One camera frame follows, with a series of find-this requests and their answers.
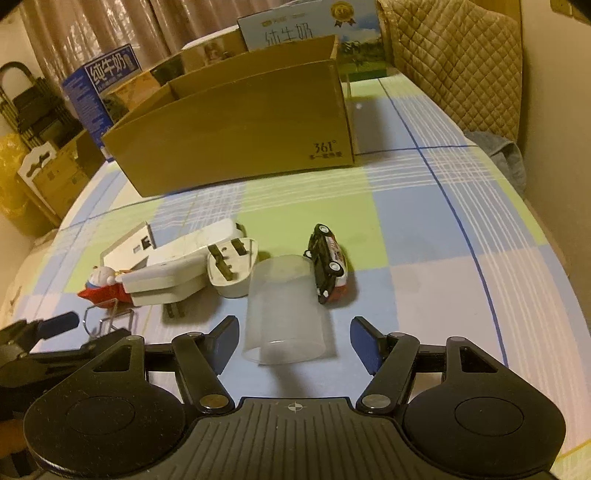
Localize black folding rack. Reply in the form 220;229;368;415
0;62;85;149

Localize beige curtains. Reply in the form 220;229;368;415
18;0;301;81

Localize brown cardboard box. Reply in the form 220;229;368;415
100;34;356;198

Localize dark blue milk carton box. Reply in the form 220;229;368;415
62;44;142;161

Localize white photo-printed box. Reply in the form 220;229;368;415
180;38;246;75

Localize long white power adapter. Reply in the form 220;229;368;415
147;218;246;269

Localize stacked brown cardboard boxes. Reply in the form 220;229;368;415
17;131;108;228

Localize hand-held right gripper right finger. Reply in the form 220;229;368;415
349;316;505;414

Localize white socket adapter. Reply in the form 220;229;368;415
102;222;158;274

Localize beige quilted headboard cover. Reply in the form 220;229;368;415
376;0;525;145

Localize light blue milk box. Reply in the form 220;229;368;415
237;0;389;80

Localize white three-pin plug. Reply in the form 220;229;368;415
205;237;258;299

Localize yellow plastic bag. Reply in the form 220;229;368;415
0;133;37;237

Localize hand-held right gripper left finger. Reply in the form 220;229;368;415
87;316;241;414

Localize grey towel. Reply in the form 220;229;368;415
464;130;528;198

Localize red cartoon figure toy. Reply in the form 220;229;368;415
76;265;134;306

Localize clear plastic cup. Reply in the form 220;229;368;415
242;255;334;366

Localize metal wire clip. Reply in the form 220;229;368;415
82;305;140;340

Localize toy race car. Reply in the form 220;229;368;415
303;224;348;305

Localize instant noodle cup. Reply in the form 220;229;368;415
104;69;163;124

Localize white two-prong charger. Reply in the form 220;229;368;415
122;257;206;320

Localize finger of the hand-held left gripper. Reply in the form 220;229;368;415
0;312;80;345
18;329;133;373

